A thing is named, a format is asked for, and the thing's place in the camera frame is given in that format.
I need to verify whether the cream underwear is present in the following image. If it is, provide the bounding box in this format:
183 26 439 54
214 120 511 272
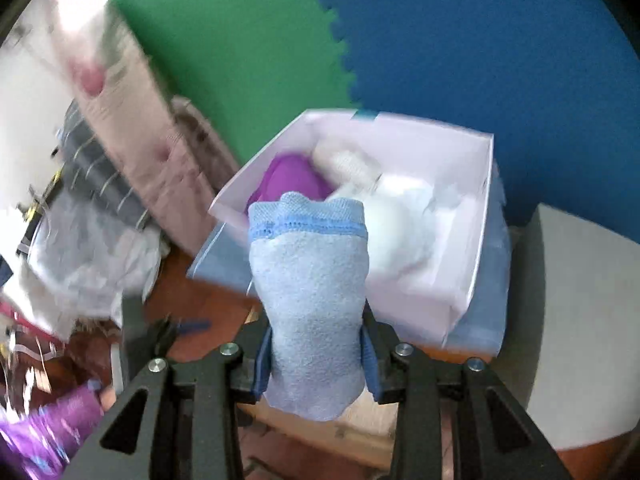
311 139 383 187

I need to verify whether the blue checked cloth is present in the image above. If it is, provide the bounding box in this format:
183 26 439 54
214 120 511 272
187 164 514 357

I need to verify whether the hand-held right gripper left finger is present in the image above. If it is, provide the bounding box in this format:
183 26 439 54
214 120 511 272
75 324 274 480

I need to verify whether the purple underwear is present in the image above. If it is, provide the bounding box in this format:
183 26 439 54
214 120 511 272
254 153 337 207

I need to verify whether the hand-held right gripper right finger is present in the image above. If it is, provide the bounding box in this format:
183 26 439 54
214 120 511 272
360 302 572 480

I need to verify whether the grey box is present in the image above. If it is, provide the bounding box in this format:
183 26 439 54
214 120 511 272
492 203 640 452

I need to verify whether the floral pink pillow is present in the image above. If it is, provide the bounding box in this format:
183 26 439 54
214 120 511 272
50 0 242 262

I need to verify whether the light blue sock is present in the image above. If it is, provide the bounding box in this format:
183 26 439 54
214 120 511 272
247 191 372 422

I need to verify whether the white shoe box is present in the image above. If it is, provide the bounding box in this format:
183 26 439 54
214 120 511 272
207 108 496 349

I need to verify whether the green foam mat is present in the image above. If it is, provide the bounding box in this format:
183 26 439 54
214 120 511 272
109 0 362 167

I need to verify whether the blue foam mat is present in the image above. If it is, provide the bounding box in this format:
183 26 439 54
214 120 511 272
302 0 634 232

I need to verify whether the clear plastic bedding bag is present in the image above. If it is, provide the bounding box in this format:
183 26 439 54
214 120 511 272
0 194 168 337

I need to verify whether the white underwear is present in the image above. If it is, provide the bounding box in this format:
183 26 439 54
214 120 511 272
327 174 443 273

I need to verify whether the person's left forearm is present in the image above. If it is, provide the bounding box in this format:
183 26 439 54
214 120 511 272
0 384 107 480

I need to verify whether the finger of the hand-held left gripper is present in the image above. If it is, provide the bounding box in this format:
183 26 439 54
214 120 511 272
172 318 212 336

